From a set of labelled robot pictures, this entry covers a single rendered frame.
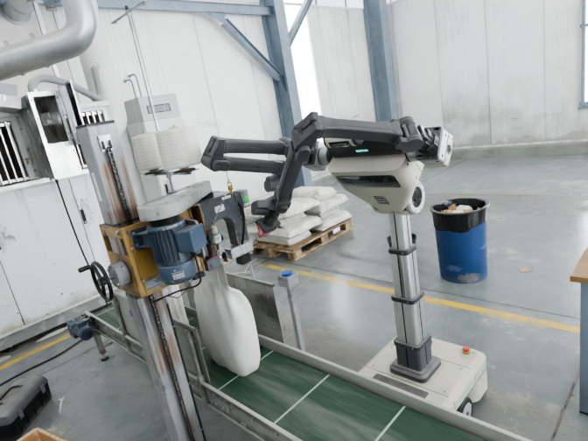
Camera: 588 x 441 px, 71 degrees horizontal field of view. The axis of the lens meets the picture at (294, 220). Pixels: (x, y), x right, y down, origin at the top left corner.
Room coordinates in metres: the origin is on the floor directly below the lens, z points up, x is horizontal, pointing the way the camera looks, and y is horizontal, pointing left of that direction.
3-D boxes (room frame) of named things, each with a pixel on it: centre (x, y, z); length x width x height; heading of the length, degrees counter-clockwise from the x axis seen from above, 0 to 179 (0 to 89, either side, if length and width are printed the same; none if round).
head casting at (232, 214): (2.06, 0.43, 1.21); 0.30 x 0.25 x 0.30; 44
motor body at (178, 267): (1.61, 0.51, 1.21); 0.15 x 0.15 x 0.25
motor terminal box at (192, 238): (1.57, 0.41, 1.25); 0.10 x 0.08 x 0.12; 159
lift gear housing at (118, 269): (1.66, 0.78, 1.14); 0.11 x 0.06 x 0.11; 44
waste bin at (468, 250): (3.38, -1.42, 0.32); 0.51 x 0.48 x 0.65; 134
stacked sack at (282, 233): (4.82, 0.01, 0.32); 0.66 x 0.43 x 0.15; 136
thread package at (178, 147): (1.72, 0.41, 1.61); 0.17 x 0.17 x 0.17
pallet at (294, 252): (5.18, -0.05, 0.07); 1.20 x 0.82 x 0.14; 136
